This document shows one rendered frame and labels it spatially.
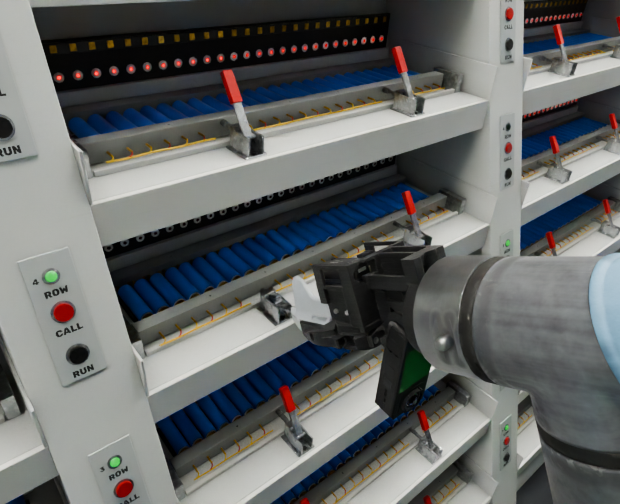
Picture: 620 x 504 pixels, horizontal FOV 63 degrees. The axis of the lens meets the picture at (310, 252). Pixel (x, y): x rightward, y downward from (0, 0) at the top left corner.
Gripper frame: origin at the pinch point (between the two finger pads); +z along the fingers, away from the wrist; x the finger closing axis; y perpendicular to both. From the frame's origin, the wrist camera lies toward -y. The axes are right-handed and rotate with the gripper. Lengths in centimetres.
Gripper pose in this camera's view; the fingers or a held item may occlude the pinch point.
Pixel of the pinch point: (307, 314)
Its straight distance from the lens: 56.7
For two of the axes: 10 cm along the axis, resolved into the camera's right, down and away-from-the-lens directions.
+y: -2.7, -9.5, -1.8
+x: -7.7, 3.2, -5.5
